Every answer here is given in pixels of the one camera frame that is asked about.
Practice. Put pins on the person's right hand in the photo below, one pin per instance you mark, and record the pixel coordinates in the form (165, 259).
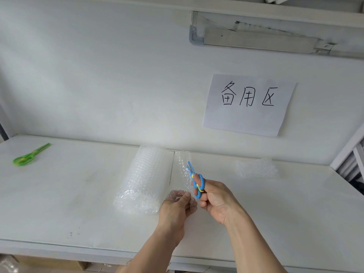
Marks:
(221, 200)

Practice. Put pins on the person's left hand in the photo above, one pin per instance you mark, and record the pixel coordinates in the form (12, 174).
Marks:
(173, 211)

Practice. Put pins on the person's right thumb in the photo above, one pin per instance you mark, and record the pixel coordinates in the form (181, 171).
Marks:
(206, 204)

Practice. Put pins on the person's left thumb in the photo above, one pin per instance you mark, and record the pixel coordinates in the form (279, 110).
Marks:
(183, 197)

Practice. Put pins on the blue plastic scissors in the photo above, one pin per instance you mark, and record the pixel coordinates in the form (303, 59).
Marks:
(196, 179)

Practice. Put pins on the clear bubble wrap sheet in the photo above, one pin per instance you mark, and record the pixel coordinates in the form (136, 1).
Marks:
(182, 170)

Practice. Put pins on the person's right forearm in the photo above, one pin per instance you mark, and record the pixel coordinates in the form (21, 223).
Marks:
(260, 243)

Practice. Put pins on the person's left forearm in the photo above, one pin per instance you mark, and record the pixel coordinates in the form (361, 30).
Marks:
(155, 251)

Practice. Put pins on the clear bubble wrap roll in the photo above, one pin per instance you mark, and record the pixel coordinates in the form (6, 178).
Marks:
(145, 179)

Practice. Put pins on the small bubble wrap piece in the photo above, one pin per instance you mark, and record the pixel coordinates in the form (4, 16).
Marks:
(254, 168)

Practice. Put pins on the white handwritten paper sign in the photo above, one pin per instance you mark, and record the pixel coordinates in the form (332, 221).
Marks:
(248, 106)

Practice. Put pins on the brown cardboard box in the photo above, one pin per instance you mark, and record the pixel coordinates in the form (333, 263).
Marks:
(54, 264)

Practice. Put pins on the green plastic scissors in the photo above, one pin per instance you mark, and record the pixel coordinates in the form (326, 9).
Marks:
(28, 156)

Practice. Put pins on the white metal shelf frame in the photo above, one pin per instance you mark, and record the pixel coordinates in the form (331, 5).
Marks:
(348, 162)

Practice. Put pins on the grey metal bracket fixture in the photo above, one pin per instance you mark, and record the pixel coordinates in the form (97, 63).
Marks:
(256, 39)

